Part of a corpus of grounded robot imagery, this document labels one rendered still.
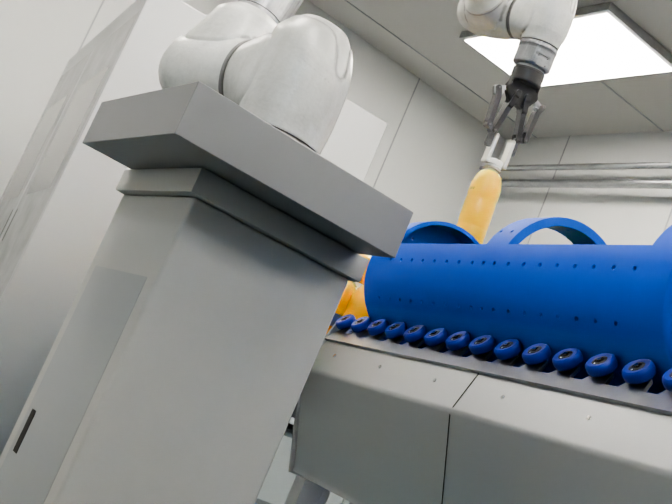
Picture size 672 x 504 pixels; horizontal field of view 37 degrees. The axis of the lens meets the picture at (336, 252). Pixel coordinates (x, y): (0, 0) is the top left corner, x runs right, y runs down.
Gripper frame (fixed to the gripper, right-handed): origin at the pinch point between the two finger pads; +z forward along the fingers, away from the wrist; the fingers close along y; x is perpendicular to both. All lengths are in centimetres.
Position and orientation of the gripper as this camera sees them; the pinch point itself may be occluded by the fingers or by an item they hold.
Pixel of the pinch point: (498, 152)
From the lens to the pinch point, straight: 230.6
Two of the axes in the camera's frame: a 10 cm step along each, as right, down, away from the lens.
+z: -3.6, 9.3, -0.3
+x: -2.9, -0.8, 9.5
